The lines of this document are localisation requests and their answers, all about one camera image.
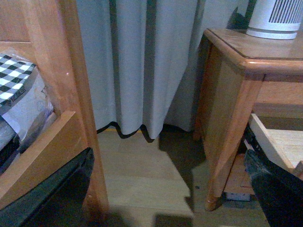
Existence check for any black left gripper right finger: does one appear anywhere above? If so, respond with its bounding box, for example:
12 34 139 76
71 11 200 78
244 149 303 227

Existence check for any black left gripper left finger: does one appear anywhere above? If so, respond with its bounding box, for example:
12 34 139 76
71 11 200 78
0 148 94 227

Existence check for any wooden drawer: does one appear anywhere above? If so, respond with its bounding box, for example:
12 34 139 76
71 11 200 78
249 113 303 179
224 154 254 195

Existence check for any silver floor power socket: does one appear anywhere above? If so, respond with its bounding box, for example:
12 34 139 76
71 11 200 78
226 192 250 201

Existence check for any wooden nightstand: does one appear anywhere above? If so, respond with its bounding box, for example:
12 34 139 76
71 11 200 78
194 28 303 211

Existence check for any black white checkered cloth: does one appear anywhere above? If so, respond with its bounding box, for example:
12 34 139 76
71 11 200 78
0 53 36 107

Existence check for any grey curtain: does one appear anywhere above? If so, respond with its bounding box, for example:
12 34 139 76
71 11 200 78
76 0 255 139

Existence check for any white air purifier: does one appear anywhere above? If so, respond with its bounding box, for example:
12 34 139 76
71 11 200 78
246 0 303 40

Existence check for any wooden bed frame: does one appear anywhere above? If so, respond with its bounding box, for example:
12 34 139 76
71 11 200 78
0 0 108 223

